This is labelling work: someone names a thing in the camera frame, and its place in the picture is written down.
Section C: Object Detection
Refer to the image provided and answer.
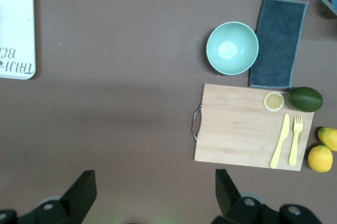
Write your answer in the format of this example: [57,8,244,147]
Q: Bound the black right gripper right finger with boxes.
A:
[213,168,324,224]

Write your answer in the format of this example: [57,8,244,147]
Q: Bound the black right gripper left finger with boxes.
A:
[0,170,97,224]

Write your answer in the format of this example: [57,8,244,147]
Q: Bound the yellow plastic knife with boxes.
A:
[269,114,291,169]

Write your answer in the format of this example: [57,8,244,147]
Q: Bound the yellow plastic fork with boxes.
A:
[288,115,304,167]

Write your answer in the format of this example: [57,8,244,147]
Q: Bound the wooden cutting board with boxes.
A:
[191,84,315,171]

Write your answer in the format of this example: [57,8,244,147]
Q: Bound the round yellow lemon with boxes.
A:
[308,144,334,173]

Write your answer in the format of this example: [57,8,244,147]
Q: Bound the elongated yellow lemon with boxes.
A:
[317,127,337,152]

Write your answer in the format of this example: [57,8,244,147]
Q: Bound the lemon slice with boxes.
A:
[263,91,285,113]

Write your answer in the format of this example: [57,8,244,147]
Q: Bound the green avocado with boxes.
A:
[286,86,324,114]

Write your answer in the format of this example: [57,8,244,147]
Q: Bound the mint green bowl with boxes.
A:
[206,21,260,76]

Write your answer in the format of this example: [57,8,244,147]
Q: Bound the dark grey cloth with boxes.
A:
[249,0,309,89]

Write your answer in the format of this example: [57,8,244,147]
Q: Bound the cream tray with bear print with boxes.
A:
[0,0,37,80]

